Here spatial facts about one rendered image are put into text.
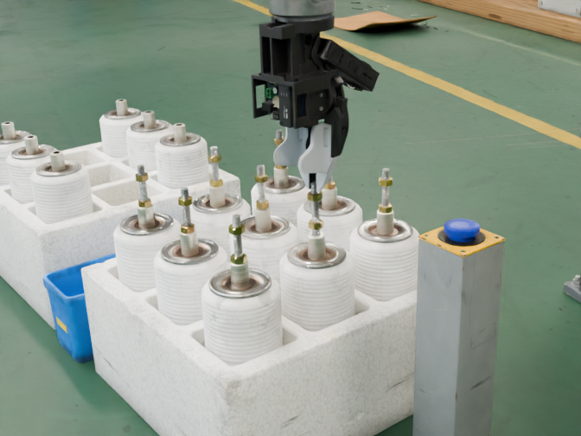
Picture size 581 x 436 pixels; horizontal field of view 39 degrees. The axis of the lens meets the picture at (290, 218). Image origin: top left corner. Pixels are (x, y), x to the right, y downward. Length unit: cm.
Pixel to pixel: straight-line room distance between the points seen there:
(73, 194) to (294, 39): 62
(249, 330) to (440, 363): 23
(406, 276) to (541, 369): 31
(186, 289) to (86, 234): 40
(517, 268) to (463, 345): 65
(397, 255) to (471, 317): 17
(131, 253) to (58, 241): 27
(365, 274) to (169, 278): 26
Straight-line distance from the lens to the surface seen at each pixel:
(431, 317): 100
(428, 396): 106
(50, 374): 136
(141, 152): 163
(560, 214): 188
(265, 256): 112
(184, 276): 106
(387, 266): 110
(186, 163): 152
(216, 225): 120
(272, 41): 93
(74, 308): 132
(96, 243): 144
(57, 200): 143
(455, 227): 95
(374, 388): 112
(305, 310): 105
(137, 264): 117
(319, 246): 105
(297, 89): 92
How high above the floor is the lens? 71
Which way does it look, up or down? 23 degrees down
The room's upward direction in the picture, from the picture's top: 2 degrees counter-clockwise
